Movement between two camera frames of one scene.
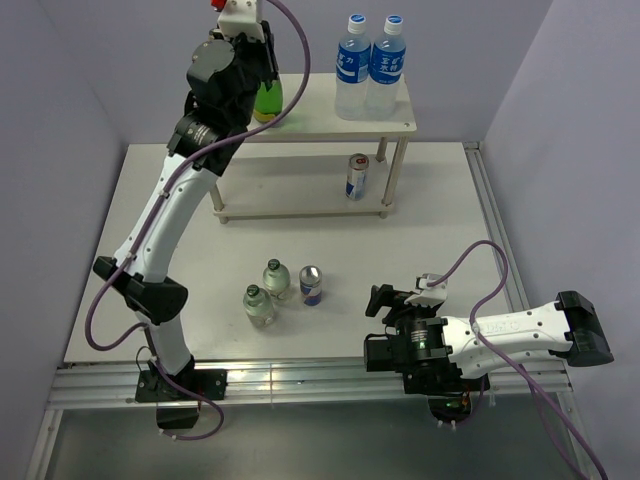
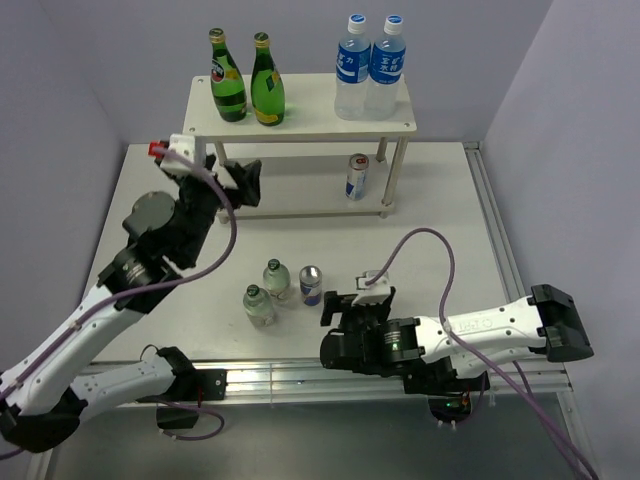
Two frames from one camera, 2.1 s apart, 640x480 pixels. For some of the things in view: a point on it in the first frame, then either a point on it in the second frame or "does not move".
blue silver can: (356, 178) does not move
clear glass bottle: (276, 278) does not move
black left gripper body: (258, 64) → (203, 202)
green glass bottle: (268, 103) does not move
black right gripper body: (400, 310) → (355, 317)
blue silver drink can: (311, 279) does not move
